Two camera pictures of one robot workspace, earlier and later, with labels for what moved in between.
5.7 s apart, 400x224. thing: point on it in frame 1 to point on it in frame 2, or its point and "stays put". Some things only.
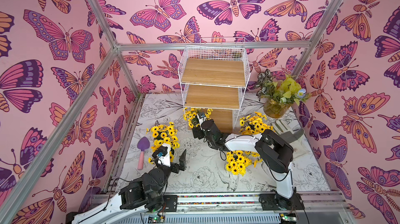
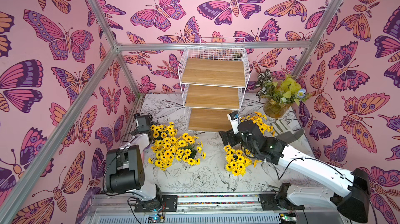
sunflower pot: [238, 160] stays put
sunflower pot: [253, 124] stays put
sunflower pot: [190, 116] to [189, 150]
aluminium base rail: [321, 207] stays put
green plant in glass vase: [278, 95] stays put
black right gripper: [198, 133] to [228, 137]
